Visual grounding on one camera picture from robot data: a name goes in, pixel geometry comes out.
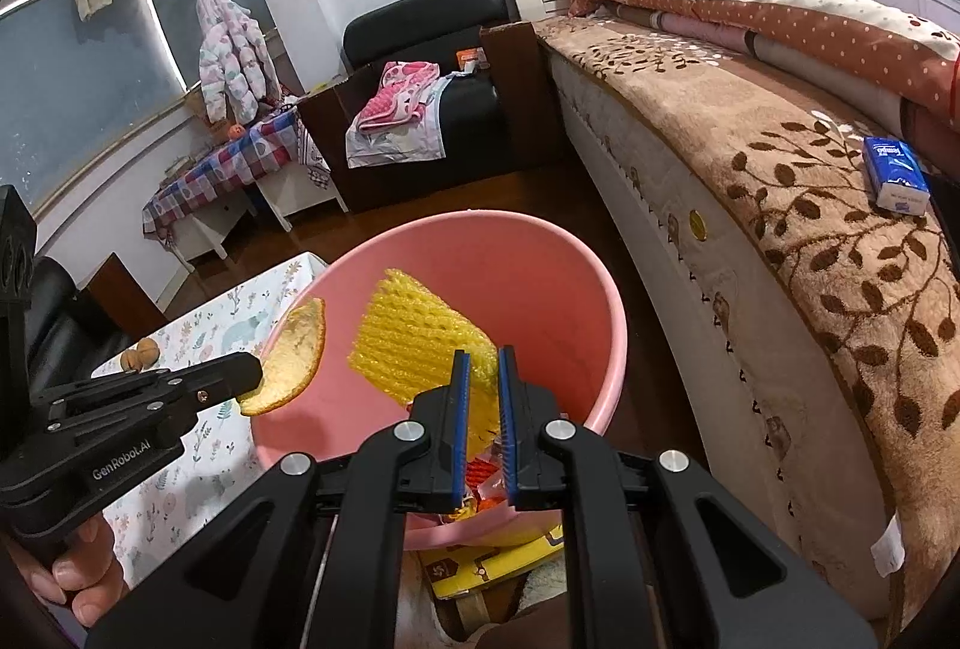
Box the plaid covered side table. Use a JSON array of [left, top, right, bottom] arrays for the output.
[[142, 116, 302, 241]]

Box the large window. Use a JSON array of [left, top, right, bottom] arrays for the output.
[[0, 0, 278, 207]]

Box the white bed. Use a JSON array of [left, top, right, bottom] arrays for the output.
[[486, 0, 960, 627]]

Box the orange peel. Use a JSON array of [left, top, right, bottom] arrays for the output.
[[236, 298, 327, 416]]

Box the blue tissue pack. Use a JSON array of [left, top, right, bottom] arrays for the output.
[[862, 136, 932, 216]]

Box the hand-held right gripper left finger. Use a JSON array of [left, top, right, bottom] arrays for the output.
[[86, 350, 473, 649]]

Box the black leather sofa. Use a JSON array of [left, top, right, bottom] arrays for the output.
[[22, 253, 167, 381]]

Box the white side table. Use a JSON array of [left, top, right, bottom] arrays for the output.
[[169, 165, 347, 260]]

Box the floral tablecloth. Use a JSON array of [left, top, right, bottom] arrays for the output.
[[94, 253, 331, 590]]

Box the white padded jacket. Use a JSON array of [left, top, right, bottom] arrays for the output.
[[196, 0, 282, 125]]

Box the black leather armchair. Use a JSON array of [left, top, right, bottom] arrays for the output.
[[296, 0, 571, 213]]

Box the orange wrapper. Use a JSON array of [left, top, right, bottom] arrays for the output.
[[447, 493, 518, 524]]

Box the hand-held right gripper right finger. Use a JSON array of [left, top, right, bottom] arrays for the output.
[[497, 345, 878, 649]]

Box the pink plastic bucket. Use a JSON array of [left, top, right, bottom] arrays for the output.
[[251, 210, 627, 549]]

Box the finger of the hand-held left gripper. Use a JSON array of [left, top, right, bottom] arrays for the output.
[[146, 352, 263, 414]]

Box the white printed cloth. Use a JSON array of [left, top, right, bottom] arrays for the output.
[[345, 74, 451, 170]]

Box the yellow cardboard box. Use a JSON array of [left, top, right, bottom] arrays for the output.
[[418, 521, 565, 601]]

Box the red plastic wrapper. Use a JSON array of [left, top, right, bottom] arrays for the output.
[[463, 450, 505, 492]]

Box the yellow foam net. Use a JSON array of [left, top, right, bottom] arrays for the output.
[[346, 268, 500, 462]]

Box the pink patterned towel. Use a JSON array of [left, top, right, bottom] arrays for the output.
[[356, 61, 441, 132]]

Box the person's left hand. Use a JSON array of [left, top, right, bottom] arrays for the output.
[[9, 514, 125, 629]]

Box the black flat device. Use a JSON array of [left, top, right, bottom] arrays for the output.
[[926, 169, 960, 224]]

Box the orange dotted quilt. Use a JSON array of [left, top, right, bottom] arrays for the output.
[[566, 0, 960, 128]]

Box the brown leaf-print blanket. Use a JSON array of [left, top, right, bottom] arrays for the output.
[[536, 14, 960, 545]]

